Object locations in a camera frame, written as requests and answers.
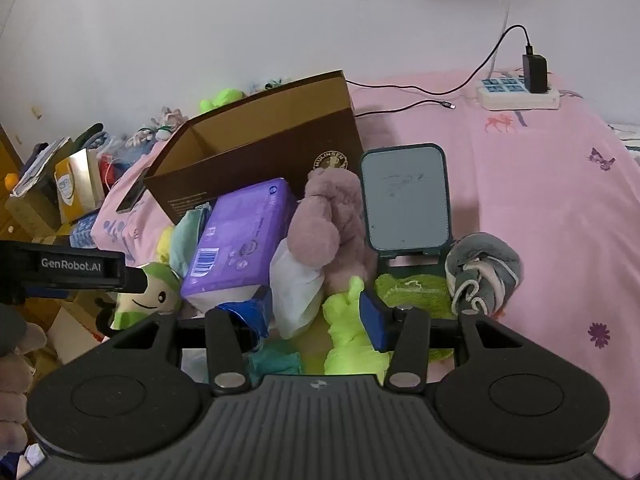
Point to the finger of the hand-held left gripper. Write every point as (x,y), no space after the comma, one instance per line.
(136,280)

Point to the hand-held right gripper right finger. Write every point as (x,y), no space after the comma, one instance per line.
(374,322)

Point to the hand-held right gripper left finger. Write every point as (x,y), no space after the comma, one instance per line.
(250,317)

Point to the green smiling plush doll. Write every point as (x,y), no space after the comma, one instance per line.
(150,302)

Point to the green fluffy towel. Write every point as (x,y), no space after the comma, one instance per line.
(415,290)

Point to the pink plush bear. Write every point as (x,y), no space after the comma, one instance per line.
(325,220)

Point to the grey cloth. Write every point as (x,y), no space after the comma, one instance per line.
(492,260)

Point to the brown cardboard box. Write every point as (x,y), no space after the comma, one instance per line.
(280,125)

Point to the person's left hand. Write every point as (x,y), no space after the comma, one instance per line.
(14,385)

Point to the blue white patterned cloth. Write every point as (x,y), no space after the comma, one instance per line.
(85,232)

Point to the cardboard carton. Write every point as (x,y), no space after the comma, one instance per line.
(30,217)

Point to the purple plastic packet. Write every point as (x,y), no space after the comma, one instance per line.
(235,240)

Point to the black smartphone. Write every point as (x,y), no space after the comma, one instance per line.
(131,195)

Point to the yellow gold carton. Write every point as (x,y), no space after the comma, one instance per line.
(75,185)

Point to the wooden cabinet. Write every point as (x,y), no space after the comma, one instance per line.
(7,185)

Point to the stack of papers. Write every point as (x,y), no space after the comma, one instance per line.
(40,165)

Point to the red bag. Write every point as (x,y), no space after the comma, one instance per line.
(107,170)

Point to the dark green standing mirror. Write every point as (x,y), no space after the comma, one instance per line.
(405,195)

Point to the dark green pouch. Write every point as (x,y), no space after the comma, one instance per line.
(89,135)

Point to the pale knitted plush toy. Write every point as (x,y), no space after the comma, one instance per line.
(142,137)
(172,122)

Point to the neon green plush toy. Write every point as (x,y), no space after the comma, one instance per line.
(222,99)

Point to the pink printed bedsheet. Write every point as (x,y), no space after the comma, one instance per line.
(550,185)

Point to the white power strip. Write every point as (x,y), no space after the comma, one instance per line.
(515,100)

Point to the black charger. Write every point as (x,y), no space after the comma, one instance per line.
(535,72)

